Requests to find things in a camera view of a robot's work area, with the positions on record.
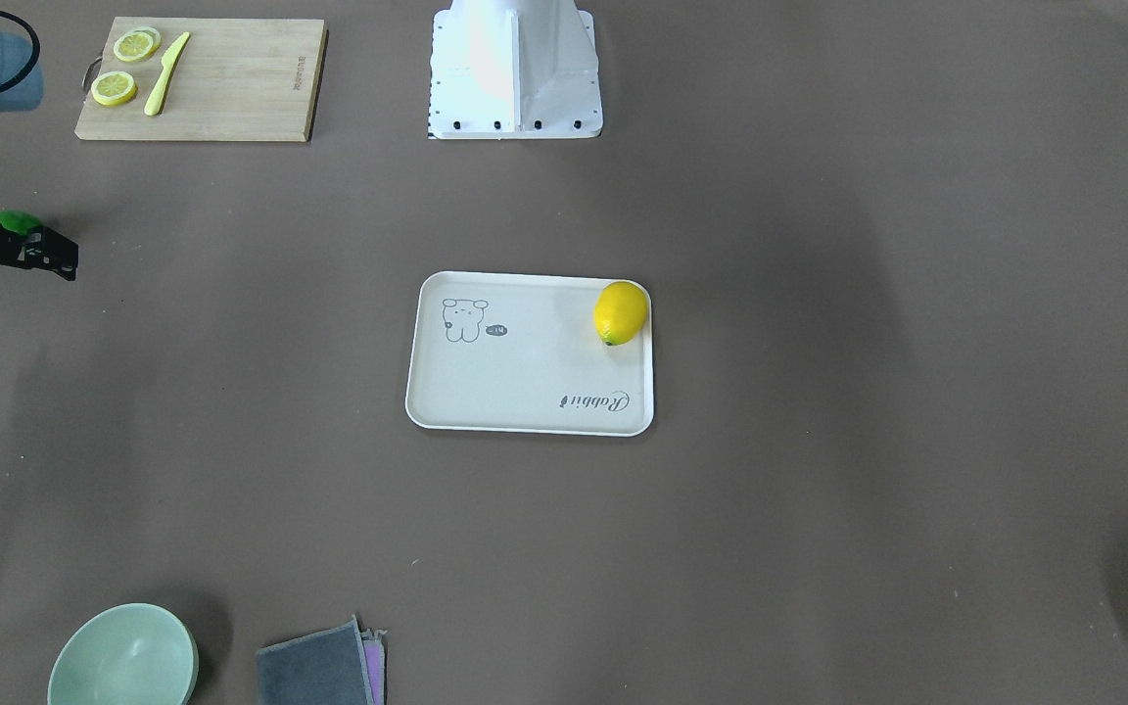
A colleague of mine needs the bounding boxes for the green lime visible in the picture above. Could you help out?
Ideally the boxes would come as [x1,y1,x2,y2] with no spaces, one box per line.
[0,210,43,238]

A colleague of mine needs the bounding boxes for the yellow lemon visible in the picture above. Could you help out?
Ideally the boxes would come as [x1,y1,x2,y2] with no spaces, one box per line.
[592,280,650,347]

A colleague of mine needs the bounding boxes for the cream rabbit print tray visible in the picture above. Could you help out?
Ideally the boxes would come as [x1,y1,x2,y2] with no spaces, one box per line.
[404,271,655,438]

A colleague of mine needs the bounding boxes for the lemon slice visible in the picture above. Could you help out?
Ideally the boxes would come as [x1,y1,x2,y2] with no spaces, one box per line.
[113,26,162,63]
[88,70,138,107]

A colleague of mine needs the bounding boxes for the yellow plastic knife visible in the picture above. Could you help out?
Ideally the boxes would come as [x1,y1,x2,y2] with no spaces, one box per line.
[143,30,192,117]

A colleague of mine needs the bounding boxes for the wooden cutting board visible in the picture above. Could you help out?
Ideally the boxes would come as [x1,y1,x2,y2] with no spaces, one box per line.
[74,15,328,143]

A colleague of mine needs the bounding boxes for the mint green bowl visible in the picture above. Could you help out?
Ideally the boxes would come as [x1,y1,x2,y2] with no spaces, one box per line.
[46,603,200,704]

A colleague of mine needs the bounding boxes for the grey folded cloth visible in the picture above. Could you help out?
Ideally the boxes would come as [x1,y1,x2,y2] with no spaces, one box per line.
[256,619,372,704]

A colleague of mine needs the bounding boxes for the purple cloth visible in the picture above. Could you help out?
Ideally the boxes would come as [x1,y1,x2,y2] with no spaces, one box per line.
[359,631,388,705]

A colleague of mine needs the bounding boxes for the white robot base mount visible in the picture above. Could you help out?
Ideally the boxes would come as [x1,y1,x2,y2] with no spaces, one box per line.
[428,1,603,140]

